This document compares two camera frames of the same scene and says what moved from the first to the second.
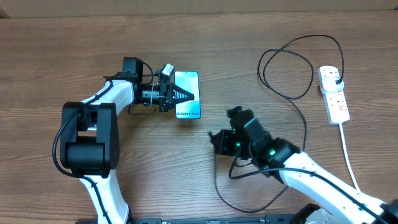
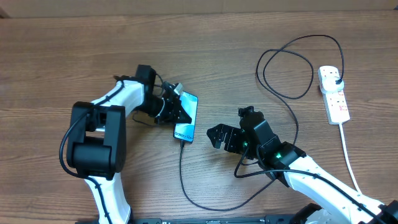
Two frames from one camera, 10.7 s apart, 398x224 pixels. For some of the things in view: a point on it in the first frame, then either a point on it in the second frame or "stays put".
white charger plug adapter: x=329 y=84 stays put
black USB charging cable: x=278 y=193 to x=282 y=48
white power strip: x=334 y=102 stays put
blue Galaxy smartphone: x=189 y=81 to x=185 y=131
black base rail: x=268 y=219 stays put
